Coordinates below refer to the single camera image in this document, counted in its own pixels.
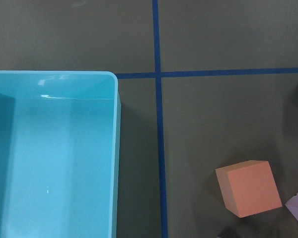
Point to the light blue plastic bin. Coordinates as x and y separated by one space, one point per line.
59 154

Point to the orange foam block left side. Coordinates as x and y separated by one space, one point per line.
248 188

